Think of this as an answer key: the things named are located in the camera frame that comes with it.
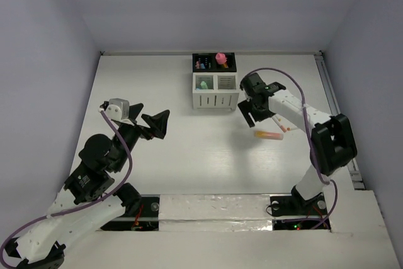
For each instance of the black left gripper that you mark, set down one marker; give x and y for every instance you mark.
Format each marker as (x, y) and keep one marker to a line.
(139, 126)

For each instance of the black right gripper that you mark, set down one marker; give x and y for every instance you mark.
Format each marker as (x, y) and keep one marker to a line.
(246, 107)

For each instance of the long green highlighter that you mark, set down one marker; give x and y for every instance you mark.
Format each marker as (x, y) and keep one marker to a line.
(202, 86)

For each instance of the pink glue stick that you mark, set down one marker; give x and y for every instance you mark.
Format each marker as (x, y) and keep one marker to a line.
(221, 60)

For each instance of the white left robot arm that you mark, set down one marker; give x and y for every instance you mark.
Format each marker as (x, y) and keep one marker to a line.
(96, 192)

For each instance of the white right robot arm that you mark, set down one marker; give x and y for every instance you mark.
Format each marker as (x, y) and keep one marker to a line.
(330, 138)

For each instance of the white four-slot pen organizer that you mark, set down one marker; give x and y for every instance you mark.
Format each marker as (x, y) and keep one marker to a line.
(223, 83)

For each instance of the orange pink pastel highlighter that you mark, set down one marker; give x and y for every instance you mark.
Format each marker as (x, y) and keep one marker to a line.
(268, 135)

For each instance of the orange-capped white pen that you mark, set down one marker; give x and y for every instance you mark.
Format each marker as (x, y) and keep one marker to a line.
(279, 123)

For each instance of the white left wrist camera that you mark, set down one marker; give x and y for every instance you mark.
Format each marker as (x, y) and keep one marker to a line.
(116, 109)

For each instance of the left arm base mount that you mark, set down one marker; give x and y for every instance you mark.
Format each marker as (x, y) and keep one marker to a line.
(146, 219)

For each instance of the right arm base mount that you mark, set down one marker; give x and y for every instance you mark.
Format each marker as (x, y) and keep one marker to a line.
(289, 215)

